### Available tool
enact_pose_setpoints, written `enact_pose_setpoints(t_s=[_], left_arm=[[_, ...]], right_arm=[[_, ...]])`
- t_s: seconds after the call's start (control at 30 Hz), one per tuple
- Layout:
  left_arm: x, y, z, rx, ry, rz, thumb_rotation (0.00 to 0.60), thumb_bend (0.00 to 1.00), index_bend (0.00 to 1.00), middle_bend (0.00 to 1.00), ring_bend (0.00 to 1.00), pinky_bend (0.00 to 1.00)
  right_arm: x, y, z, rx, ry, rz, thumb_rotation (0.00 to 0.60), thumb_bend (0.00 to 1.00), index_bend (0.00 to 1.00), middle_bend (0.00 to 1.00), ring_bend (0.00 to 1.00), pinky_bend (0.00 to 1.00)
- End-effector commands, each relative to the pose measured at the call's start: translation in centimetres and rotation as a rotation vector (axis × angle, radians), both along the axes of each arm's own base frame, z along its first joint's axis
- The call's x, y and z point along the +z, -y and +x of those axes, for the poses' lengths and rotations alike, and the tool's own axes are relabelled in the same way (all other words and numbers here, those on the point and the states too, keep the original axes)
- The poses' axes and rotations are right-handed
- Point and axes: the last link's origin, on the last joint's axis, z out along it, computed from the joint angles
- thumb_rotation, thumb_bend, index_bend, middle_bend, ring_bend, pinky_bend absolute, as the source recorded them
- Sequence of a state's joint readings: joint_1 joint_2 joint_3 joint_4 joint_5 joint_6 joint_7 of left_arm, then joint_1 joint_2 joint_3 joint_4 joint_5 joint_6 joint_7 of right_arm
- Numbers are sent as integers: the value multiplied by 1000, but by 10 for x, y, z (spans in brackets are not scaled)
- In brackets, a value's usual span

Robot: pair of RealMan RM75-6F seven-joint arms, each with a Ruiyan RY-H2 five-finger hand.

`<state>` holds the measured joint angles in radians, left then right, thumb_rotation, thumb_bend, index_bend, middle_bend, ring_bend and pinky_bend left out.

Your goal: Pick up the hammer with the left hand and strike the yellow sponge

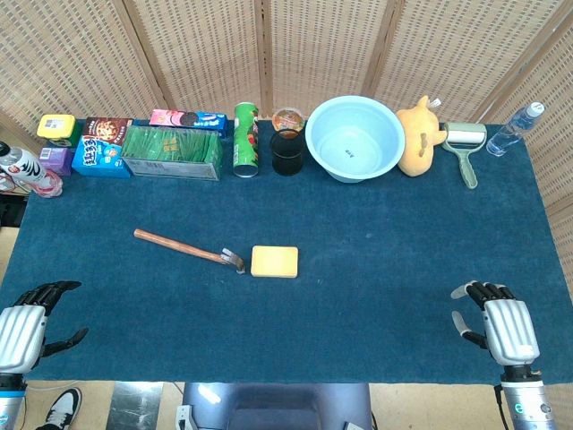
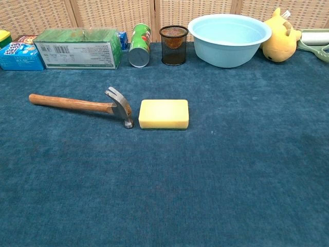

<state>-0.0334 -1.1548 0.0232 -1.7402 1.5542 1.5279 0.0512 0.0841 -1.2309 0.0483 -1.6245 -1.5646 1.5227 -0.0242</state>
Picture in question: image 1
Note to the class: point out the blue snack box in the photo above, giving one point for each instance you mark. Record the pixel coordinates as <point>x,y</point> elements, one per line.
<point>99,157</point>

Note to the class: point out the yellow rectangular sponge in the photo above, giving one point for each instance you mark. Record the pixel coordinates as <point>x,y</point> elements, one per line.
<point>274,261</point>

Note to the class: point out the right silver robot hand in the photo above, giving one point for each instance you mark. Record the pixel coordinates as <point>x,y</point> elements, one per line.
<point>510,329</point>

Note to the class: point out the pink and blue cookie box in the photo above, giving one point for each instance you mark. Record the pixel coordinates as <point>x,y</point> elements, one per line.
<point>188,120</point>

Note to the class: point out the black and white sneaker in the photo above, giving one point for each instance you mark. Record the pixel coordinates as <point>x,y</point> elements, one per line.
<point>62,410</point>

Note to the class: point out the black mesh pen cup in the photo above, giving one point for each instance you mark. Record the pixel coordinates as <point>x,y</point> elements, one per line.
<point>287,154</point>

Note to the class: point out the blue table cloth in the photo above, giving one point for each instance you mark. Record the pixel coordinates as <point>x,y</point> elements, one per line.
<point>286,277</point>

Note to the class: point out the orange lidded jelly cup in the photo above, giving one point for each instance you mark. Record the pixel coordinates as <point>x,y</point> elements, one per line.
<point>288,119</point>

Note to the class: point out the yellow lidded container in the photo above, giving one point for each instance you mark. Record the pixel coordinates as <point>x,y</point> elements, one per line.
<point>56,127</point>

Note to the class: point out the yellow plush toy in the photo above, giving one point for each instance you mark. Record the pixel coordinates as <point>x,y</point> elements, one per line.
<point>416,143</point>

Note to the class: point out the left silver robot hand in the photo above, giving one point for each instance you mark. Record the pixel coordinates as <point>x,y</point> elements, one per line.
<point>20,329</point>

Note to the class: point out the white bottle with black print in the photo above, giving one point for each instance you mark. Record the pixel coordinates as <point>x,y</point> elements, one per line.
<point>24,172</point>

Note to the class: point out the brown pizza print box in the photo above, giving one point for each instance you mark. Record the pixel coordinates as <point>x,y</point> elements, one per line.
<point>107,130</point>

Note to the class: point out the woven folding screen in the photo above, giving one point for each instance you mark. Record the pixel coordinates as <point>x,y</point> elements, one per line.
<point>286,54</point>

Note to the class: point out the box of green packets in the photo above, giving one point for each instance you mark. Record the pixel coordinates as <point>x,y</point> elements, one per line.
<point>172,152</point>

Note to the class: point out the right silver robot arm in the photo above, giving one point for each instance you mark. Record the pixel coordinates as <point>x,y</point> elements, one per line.
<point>526,398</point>

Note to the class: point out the green lint roller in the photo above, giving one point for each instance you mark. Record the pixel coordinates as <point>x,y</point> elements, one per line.
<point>465,148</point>

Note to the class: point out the purple small box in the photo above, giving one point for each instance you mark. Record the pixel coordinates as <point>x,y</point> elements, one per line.
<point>56,160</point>

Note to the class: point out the light blue plastic basin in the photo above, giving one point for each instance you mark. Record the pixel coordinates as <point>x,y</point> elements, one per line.
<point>354,139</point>

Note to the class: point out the clear plastic water bottle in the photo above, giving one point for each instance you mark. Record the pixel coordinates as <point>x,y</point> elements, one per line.
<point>512,130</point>

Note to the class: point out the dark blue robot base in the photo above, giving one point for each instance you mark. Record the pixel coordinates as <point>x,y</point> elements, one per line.
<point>277,405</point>

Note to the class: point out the green chips can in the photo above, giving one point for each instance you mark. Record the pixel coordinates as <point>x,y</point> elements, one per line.
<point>246,141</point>

